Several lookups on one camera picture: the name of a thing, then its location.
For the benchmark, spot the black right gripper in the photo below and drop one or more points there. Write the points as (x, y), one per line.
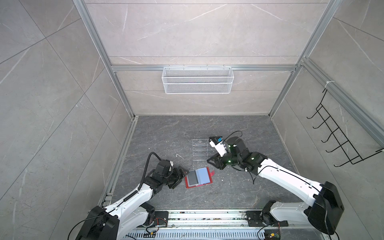
(217, 159)

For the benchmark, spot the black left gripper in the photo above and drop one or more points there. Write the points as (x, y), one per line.
(179, 177)

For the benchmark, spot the clear acrylic organizer tray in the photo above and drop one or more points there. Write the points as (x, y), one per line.
(202, 150)

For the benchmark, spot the red leather card holder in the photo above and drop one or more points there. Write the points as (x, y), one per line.
(199, 177)

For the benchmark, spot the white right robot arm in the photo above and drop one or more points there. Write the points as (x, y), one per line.
(321, 204)

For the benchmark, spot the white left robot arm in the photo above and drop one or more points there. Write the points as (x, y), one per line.
(115, 221)

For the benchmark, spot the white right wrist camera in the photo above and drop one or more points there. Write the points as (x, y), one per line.
(219, 145)

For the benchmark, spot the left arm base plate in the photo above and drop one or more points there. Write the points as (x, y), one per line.
(157, 218)

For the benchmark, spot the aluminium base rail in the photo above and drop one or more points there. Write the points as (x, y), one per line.
(220, 225)

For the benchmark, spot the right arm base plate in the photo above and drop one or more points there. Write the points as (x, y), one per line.
(260, 219)

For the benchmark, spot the white wire mesh basket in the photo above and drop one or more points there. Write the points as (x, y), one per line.
(197, 80)

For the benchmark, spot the black wire hook rack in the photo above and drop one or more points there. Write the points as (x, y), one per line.
(336, 133)

